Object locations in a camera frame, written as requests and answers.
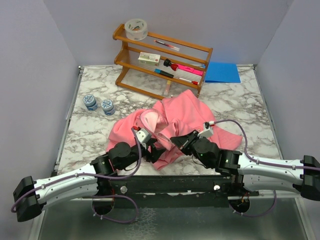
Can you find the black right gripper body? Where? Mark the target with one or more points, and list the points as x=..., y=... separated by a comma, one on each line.
x=187, y=148

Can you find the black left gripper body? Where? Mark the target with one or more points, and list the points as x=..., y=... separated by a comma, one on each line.
x=148, y=155

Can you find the pink zip jacket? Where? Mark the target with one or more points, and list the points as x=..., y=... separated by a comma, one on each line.
x=170, y=117

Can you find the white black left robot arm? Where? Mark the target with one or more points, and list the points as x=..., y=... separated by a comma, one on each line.
x=92, y=180

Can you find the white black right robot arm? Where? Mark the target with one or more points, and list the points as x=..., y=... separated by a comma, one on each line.
x=257, y=173

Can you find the yellow pink glue stick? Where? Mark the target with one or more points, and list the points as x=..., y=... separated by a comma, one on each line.
x=167, y=88

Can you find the white red pen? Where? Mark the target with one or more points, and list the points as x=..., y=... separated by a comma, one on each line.
x=187, y=80

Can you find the blue white paint jar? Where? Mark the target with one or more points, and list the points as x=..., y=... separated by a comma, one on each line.
x=108, y=107
x=90, y=102

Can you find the pink highlighter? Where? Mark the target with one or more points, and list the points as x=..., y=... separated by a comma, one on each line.
x=190, y=70

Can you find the blue black marker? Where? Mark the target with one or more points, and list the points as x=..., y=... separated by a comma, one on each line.
x=163, y=73

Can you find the wooden three-tier shelf rack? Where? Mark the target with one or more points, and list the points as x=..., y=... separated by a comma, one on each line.
x=141, y=78

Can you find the blue folder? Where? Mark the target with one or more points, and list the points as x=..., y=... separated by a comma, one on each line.
x=219, y=72

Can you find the white staples box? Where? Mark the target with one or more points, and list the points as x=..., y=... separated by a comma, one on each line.
x=149, y=58

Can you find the red clear pen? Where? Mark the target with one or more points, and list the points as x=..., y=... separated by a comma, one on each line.
x=167, y=45

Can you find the clear tape roll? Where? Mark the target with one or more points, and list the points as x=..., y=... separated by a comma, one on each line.
x=136, y=29

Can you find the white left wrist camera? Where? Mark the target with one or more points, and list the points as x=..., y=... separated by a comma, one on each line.
x=145, y=138

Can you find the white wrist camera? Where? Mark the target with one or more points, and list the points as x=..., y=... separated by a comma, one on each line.
x=145, y=138
x=207, y=131

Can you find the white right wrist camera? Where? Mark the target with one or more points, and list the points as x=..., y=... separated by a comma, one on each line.
x=207, y=131

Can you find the black metal base rail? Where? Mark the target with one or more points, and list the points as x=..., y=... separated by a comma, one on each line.
x=175, y=191

